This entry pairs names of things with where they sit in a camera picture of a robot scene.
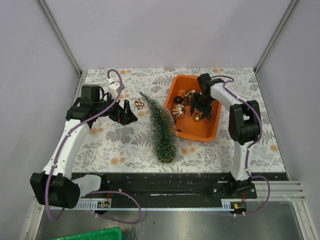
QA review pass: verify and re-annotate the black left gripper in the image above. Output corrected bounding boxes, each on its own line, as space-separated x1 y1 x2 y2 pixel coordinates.
94 91 138 125

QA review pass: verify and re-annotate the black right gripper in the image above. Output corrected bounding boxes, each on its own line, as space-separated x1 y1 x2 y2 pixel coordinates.
189 93 213 120

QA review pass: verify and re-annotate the brown pine cone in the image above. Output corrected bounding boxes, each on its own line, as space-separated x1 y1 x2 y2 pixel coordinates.
134 98 145 110

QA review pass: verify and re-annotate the gold and brown ornament pile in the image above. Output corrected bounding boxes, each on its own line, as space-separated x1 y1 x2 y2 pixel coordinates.
183 89 198 106

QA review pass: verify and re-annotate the orange plastic tub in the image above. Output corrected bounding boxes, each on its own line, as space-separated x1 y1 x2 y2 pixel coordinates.
164 74 222 143

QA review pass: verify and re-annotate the small green christmas tree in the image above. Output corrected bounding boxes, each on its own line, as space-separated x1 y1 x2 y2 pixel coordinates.
139 92 179 164

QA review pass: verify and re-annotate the small gold bauble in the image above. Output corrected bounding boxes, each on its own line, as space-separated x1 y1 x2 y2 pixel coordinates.
193 113 202 123

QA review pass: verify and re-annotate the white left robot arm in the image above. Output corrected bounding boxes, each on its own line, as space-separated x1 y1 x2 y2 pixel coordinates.
30 82 138 209

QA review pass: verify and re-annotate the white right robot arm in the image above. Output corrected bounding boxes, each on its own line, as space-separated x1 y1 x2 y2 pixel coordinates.
190 73 263 198

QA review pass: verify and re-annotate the large gold striped bauble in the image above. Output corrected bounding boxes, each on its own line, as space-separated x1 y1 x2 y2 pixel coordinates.
172 103 186 119

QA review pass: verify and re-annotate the floral patterned table mat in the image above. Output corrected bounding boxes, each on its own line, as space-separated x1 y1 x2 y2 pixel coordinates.
73 67 285 173

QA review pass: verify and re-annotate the green plastic crate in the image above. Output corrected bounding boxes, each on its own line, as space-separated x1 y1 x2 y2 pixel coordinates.
55 227 123 240

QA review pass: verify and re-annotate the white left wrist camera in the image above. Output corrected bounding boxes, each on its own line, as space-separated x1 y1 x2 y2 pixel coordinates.
106 78 125 99

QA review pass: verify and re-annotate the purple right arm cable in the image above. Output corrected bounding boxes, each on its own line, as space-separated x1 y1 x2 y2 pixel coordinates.
211 75 271 218

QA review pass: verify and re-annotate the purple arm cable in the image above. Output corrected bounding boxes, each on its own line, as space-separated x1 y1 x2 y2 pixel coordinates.
211 75 271 218
44 69 143 224

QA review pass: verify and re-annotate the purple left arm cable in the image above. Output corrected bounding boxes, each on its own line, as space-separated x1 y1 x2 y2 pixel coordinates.
44 69 143 224

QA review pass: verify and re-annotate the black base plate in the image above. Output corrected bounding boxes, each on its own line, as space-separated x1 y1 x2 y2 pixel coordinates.
86 172 257 207

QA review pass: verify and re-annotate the grey slotted cable duct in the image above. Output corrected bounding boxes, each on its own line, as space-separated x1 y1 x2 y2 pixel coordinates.
72 201 237 211

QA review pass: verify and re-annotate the aluminium frame post left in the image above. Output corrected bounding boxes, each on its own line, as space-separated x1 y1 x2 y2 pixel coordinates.
36 0 83 76

